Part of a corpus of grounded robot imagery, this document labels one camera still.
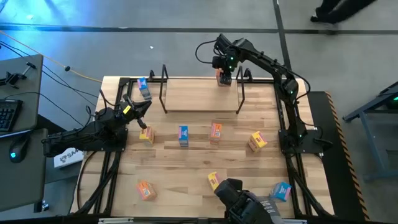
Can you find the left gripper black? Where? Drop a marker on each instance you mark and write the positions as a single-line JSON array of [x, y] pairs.
[[129, 112]]

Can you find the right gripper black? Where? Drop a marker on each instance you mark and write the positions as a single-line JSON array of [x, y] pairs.
[[223, 63]]

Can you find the orange Mini-Wheats cereal box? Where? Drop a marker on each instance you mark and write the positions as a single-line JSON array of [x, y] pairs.
[[219, 77], [215, 133], [146, 190]]

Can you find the yellow Corn Pops cereal box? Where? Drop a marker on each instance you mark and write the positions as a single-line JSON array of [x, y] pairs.
[[257, 141], [147, 135], [213, 180]]

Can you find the blue Rice Krispies cereal box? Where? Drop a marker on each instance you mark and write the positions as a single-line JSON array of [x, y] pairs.
[[280, 191], [144, 88], [183, 136]]

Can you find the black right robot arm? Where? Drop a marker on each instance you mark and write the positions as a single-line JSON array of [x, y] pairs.
[[267, 63]]

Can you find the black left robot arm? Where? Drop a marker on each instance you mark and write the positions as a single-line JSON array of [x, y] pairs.
[[77, 137]]

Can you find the white printed cardboard box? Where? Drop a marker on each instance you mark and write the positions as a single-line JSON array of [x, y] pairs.
[[68, 157]]

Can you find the grey desk top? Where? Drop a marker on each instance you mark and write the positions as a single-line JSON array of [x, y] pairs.
[[21, 180], [21, 81]]

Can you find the black computer mouse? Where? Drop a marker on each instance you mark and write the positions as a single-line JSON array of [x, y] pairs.
[[18, 150]]

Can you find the person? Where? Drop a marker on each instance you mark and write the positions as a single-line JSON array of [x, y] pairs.
[[339, 12]]

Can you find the black computer keyboard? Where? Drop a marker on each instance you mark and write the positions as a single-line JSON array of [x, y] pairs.
[[9, 113]]

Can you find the metal desk caster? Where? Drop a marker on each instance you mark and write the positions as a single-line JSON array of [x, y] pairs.
[[43, 206]]

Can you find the black desk clamp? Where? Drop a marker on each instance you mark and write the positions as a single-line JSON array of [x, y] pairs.
[[12, 77]]

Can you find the black hazard-striped floor mat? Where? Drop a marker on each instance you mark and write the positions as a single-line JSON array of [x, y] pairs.
[[335, 174]]

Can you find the blue-grey metal cart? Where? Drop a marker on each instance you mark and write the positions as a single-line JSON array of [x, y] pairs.
[[373, 146]]

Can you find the wooden shelf with black frame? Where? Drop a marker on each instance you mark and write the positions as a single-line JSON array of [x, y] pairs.
[[199, 95]]

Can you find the black metal table frame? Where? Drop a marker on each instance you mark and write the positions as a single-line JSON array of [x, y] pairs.
[[281, 102]]

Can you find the silver metal bracket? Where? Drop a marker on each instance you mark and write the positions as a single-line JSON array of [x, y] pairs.
[[115, 221], [293, 221]]

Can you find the black handheld camera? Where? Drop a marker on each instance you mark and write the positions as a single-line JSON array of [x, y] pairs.
[[242, 202]]

